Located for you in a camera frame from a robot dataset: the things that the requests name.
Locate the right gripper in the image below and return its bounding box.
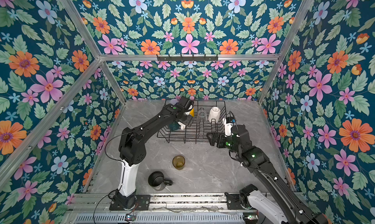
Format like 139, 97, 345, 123
206, 131, 242, 156

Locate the red white mug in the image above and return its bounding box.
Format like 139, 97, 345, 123
177, 119, 189, 131

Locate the yellow mug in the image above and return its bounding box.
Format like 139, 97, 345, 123
189, 108, 194, 117

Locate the dark green mug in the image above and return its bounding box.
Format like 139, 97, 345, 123
169, 121, 180, 132

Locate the clear drinking glass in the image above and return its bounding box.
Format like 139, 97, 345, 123
197, 108, 207, 122

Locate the lilac plastic cup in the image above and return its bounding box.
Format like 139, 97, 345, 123
170, 99, 179, 105

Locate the cream white mug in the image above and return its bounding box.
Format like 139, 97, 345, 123
208, 106, 221, 124

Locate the olive green glass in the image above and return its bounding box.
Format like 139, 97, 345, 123
172, 155, 186, 170

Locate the black mug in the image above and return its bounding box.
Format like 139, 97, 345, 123
147, 171, 173, 191

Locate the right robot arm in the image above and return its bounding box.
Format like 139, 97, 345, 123
207, 125, 328, 224

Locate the black wire dish rack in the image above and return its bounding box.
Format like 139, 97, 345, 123
157, 100, 227, 143

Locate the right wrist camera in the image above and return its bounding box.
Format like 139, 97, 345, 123
222, 116, 235, 137

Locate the wall hook rail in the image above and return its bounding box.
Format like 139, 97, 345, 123
156, 55, 219, 62

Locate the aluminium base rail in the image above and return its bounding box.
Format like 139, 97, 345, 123
67, 193, 243, 212

